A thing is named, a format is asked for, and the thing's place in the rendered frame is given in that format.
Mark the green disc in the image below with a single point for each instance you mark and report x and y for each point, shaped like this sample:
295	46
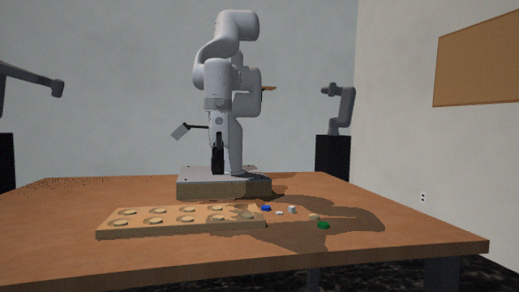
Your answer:
323	225

